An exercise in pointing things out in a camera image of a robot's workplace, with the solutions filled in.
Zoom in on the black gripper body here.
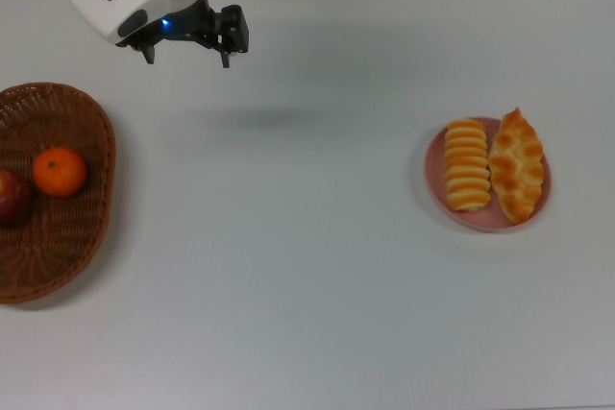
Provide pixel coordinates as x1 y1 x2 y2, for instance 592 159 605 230
117 0 218 49

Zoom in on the orange toy mandarin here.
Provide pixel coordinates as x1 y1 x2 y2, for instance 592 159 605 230
32 146 88 198

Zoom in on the red toy apple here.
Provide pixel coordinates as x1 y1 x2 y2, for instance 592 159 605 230
0 168 34 229

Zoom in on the striped toy bread roll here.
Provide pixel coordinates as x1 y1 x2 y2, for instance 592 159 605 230
442 118 492 213

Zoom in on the braided toy bread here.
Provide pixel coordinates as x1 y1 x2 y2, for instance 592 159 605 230
487 106 547 226

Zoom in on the brown woven basket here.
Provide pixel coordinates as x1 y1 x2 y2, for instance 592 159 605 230
0 82 118 305

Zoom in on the pink plate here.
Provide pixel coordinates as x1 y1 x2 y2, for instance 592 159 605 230
424 116 554 233

